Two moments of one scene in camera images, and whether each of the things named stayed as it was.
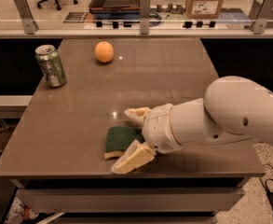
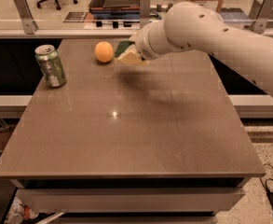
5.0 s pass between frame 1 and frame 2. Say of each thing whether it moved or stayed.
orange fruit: stayed
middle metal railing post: stayed
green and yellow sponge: moved
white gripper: moved
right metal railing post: stayed
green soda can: stayed
